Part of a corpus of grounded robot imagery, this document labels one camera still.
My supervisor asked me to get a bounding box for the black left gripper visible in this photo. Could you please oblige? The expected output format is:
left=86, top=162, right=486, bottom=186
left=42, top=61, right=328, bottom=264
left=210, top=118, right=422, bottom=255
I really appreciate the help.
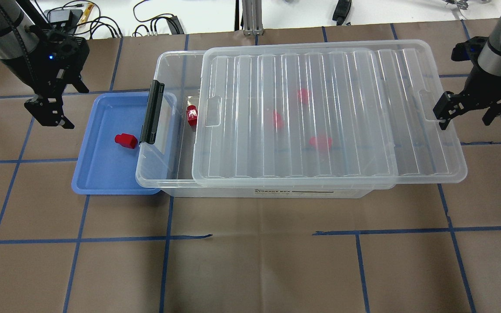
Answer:
left=24, top=65, right=89, bottom=129

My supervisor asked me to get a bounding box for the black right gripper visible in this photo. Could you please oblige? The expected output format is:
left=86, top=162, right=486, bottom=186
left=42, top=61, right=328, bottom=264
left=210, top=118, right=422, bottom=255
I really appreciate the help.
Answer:
left=433, top=66, right=501, bottom=130

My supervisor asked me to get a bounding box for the red block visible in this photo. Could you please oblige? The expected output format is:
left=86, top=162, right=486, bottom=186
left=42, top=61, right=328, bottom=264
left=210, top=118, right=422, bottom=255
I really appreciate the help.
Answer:
left=272, top=110, right=284, bottom=130
left=297, top=88, right=310, bottom=106
left=114, top=133, right=138, bottom=149
left=309, top=135, right=333, bottom=151
left=186, top=105, right=198, bottom=127

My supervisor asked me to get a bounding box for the clear plastic box lid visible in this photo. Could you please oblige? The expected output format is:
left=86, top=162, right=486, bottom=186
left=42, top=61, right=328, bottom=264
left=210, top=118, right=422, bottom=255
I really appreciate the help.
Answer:
left=192, top=40, right=468, bottom=190

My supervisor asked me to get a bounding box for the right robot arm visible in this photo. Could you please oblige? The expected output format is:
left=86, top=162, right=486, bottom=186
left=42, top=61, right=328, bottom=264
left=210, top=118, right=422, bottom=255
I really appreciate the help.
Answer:
left=433, top=16, right=501, bottom=130

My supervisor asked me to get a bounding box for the clear plastic storage box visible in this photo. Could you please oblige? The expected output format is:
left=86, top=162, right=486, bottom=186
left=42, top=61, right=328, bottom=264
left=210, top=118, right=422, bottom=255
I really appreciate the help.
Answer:
left=154, top=48, right=398, bottom=198

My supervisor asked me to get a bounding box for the blue plastic tray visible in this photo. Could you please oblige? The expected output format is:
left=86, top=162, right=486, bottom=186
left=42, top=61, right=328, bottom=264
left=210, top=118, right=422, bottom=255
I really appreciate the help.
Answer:
left=71, top=92, right=181, bottom=195

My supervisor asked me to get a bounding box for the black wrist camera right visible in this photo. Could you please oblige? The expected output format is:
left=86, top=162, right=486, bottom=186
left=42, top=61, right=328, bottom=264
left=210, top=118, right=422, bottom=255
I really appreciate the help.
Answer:
left=451, top=36, right=489, bottom=63

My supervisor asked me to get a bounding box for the black box latch handle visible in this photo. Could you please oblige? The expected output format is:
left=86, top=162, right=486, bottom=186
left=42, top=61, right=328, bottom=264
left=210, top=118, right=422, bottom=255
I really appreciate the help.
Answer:
left=140, top=80, right=165, bottom=144

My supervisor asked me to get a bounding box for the black cables bundle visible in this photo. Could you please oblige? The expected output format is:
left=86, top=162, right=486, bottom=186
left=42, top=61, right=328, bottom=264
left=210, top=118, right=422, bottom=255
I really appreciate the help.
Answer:
left=37, top=0, right=177, bottom=40

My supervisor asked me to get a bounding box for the aluminium frame post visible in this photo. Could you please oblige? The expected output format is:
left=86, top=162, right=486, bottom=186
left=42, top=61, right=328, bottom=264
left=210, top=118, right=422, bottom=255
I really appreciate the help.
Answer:
left=241, top=0, right=264, bottom=36

